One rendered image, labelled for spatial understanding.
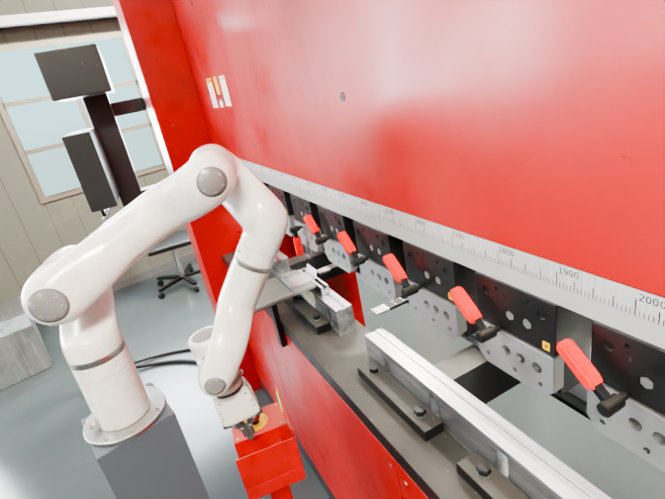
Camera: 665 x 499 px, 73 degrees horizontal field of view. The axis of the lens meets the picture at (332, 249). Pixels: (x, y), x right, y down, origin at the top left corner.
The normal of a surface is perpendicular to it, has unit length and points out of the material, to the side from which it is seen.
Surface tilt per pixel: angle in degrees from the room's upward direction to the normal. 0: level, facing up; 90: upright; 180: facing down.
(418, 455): 0
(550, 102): 90
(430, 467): 0
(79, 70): 90
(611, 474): 0
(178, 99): 90
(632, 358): 90
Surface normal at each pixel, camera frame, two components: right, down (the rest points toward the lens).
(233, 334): 0.44, -0.34
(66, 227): 0.62, 0.19
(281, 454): 0.32, 0.31
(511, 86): -0.87, 0.32
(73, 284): 0.56, -0.02
